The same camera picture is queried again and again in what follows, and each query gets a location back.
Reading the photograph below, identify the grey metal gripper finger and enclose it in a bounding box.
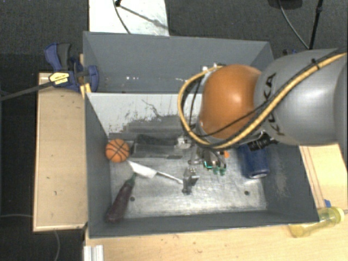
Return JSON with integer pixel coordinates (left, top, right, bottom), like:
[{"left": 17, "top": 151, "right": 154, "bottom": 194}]
[
  {"left": 190, "top": 167, "right": 201, "bottom": 188},
  {"left": 181, "top": 167, "right": 192, "bottom": 196}
]

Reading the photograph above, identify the blue can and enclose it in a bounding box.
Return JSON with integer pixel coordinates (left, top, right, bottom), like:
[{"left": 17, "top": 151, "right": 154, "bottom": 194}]
[{"left": 235, "top": 142, "right": 271, "bottom": 180}]

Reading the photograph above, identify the dark purple toy eggplant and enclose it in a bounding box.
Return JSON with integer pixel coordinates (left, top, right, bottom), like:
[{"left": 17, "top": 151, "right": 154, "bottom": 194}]
[{"left": 104, "top": 172, "right": 138, "bottom": 224}]

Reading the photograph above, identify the orange toy basketball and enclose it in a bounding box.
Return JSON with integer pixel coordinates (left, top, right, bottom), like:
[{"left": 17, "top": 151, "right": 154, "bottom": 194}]
[{"left": 105, "top": 138, "right": 131, "bottom": 164}]

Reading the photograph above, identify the grey metal bin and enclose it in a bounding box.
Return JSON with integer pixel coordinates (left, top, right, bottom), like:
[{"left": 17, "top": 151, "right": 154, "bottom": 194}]
[{"left": 82, "top": 30, "right": 320, "bottom": 239}]

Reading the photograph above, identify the pale wood board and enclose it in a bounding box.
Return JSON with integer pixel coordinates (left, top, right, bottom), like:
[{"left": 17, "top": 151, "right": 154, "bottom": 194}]
[{"left": 33, "top": 72, "right": 89, "bottom": 232}]

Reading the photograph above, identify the black cylinder on white bracket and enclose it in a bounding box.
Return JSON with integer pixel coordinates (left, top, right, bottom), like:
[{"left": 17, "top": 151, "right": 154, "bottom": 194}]
[{"left": 246, "top": 133, "right": 276, "bottom": 152}]

